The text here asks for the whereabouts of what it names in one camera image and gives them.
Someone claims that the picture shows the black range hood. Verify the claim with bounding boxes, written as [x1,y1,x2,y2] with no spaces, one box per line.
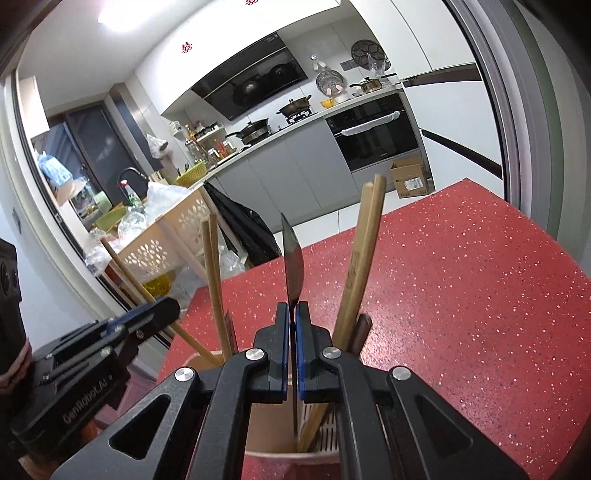
[191,32,308,120]

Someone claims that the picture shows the grey lower cabinets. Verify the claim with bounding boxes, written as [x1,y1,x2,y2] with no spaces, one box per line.
[204,119,362,232]

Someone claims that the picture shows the black frying pan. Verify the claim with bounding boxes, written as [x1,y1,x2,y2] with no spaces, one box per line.
[226,118,271,145]

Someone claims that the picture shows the black hanging bag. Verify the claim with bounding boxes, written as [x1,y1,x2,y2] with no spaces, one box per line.
[204,181,283,267]

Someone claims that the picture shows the cardboard box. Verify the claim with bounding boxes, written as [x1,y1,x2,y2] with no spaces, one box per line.
[390,157,435,198]

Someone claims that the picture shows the beige utensil holder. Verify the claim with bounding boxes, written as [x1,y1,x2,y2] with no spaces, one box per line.
[186,350,343,464]

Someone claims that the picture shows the beige storage cart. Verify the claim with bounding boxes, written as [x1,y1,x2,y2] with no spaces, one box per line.
[86,182,211,283]

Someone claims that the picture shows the white refrigerator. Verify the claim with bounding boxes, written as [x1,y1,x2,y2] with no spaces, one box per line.
[353,1,505,198]

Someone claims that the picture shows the black built-in oven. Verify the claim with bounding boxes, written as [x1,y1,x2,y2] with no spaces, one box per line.
[327,93,419,172]

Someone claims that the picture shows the black wok on stove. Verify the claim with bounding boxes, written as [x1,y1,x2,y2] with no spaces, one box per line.
[277,95,311,118]

